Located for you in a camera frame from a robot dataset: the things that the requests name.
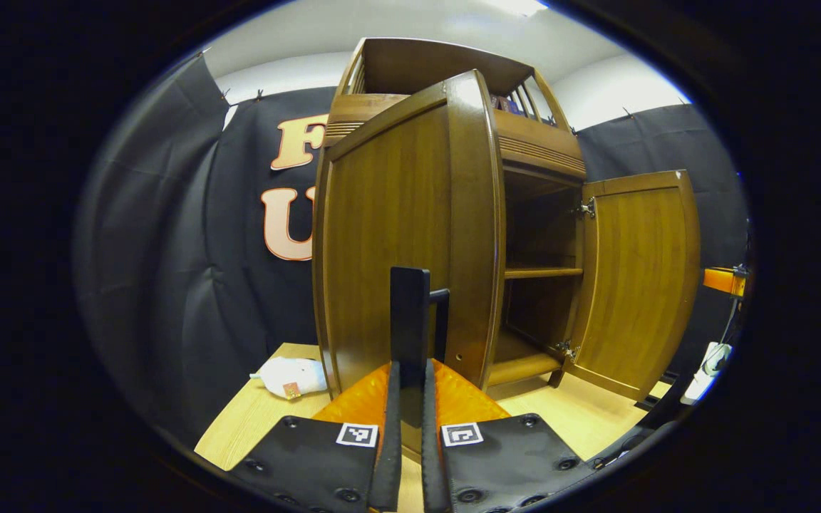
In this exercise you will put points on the wooden cabinet door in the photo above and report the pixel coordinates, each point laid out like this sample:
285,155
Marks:
638,278
389,235

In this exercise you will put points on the white plush toy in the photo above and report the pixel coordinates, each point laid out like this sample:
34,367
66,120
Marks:
289,374

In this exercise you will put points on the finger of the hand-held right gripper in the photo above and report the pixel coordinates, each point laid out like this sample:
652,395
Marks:
723,281

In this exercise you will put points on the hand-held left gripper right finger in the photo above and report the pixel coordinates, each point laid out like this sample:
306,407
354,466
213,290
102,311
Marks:
430,442

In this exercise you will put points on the white object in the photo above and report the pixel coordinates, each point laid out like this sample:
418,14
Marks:
710,360

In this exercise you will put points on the blue book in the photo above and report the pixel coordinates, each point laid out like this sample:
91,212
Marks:
514,107

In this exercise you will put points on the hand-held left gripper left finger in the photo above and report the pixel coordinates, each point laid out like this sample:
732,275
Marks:
389,442

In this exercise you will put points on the ceiling light panel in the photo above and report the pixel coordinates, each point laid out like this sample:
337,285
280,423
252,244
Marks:
517,6

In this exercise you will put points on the dark red-brown book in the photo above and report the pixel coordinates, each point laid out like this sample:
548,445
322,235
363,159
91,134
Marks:
498,103

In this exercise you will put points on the black backdrop cloth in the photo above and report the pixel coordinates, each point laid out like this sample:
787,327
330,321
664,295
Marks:
168,285

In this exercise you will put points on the wooden double-door shoe cabinet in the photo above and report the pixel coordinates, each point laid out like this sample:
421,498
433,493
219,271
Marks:
439,64

